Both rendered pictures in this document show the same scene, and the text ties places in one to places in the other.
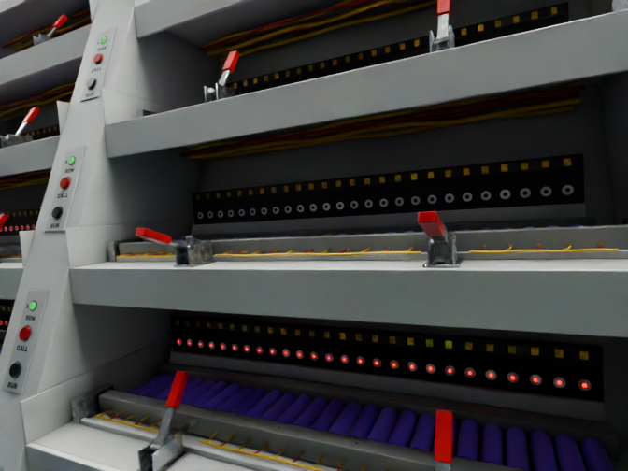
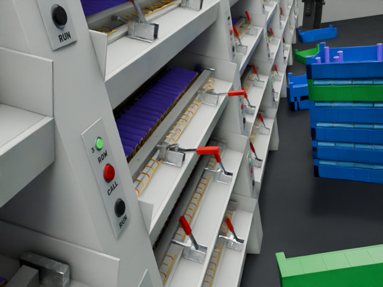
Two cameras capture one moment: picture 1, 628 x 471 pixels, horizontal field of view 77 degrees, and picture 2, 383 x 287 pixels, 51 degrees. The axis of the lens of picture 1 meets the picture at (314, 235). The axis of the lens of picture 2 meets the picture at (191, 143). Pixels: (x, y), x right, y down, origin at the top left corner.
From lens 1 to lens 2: 0.93 m
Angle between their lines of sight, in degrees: 101
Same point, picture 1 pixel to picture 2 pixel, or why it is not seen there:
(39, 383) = not seen: outside the picture
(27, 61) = not seen: outside the picture
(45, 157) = (24, 169)
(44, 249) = (124, 252)
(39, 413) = not seen: outside the picture
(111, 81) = (80, 13)
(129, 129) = (122, 78)
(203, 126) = (156, 61)
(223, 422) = (177, 225)
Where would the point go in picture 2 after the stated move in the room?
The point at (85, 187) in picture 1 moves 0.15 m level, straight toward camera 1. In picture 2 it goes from (123, 161) to (216, 113)
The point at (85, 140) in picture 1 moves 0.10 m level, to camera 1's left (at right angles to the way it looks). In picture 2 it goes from (94, 110) to (89, 148)
